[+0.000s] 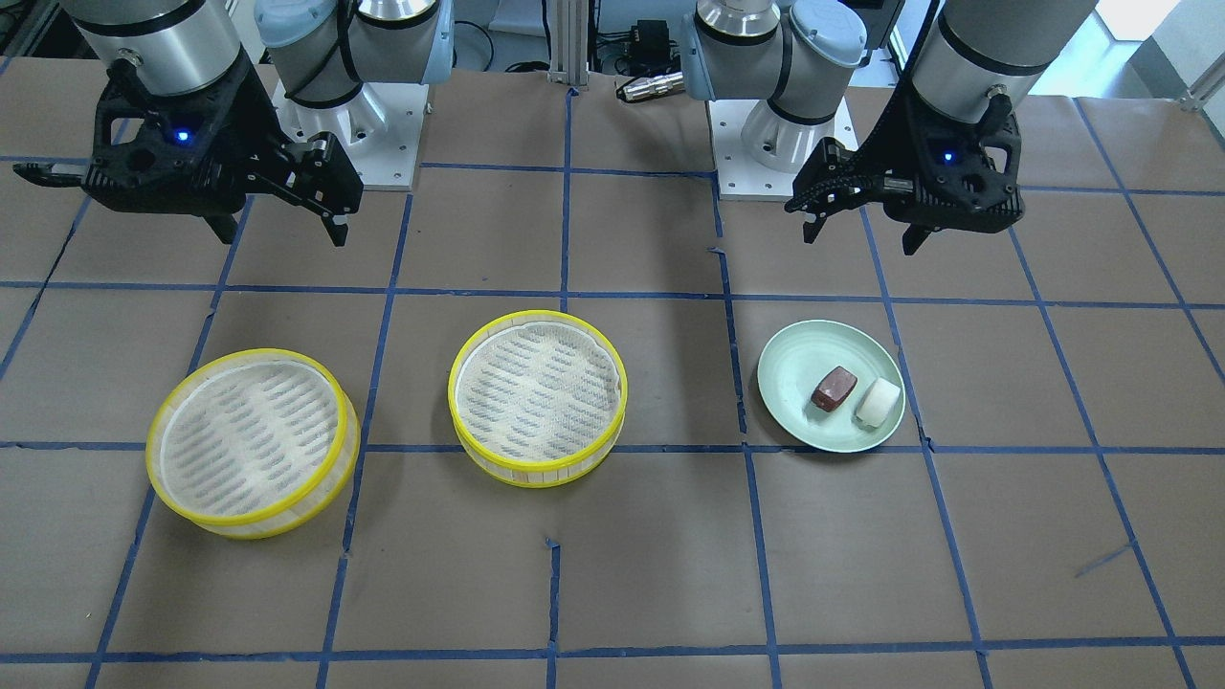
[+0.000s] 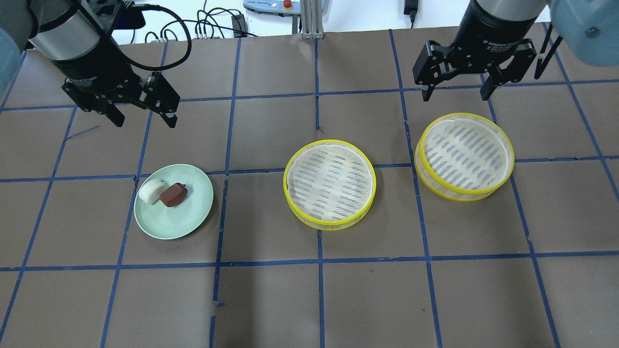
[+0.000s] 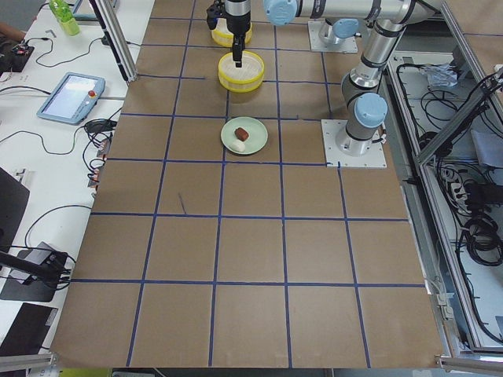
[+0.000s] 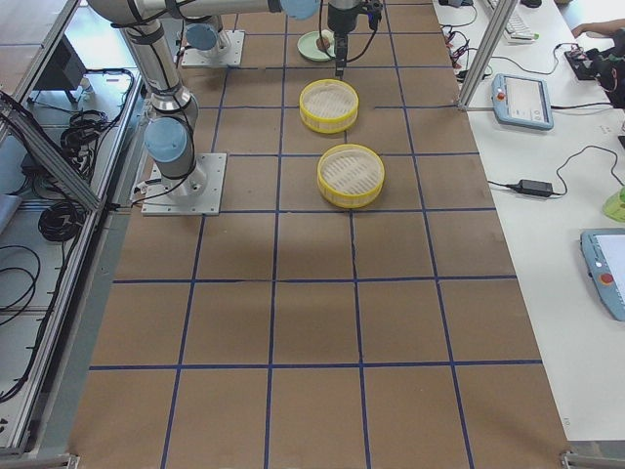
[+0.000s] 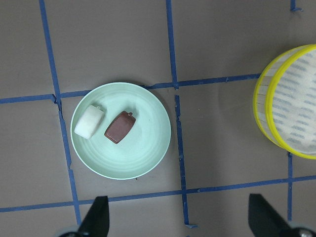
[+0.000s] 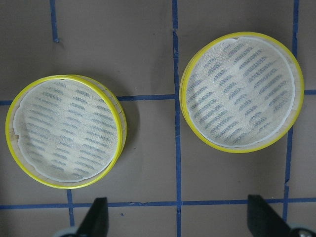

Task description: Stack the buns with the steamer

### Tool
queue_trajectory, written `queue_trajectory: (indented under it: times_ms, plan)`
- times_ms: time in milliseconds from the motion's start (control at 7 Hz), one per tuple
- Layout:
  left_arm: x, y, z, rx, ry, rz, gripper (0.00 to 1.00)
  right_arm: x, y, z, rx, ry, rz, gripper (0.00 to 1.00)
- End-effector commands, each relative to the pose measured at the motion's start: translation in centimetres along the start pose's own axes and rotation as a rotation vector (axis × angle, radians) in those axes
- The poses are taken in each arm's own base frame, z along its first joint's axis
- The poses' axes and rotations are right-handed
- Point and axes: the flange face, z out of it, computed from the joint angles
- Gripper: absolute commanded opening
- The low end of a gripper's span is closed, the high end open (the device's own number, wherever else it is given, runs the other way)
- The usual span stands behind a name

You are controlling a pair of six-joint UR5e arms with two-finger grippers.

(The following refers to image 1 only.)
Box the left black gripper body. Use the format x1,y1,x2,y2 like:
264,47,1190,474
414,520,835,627
861,85,1025,233

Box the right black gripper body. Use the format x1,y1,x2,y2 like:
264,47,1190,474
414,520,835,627
85,58,288,217

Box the brown bun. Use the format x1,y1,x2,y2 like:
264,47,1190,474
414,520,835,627
810,367,858,411

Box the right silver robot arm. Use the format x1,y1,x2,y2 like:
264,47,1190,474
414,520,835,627
13,1,454,246

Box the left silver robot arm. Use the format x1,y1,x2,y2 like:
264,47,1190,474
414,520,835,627
679,1,1095,255

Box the yellow bamboo steamer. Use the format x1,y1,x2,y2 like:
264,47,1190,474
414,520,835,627
446,310,628,489
145,348,363,539

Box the centre yellow bamboo steamer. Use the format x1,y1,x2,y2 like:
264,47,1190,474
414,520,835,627
446,310,628,489

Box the white bun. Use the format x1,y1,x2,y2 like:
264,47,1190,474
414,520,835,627
855,378,902,428

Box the light green plate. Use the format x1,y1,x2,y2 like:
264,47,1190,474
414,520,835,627
752,320,909,454

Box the silver cylindrical connector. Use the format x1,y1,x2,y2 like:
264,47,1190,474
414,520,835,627
615,74,685,103

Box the black power adapter box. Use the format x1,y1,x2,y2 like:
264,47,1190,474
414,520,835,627
627,18,671,63

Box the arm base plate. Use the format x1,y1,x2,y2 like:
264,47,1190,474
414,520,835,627
707,101,858,202
272,83,432,192

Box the aluminium frame post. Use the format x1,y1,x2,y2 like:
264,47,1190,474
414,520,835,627
544,1,593,91

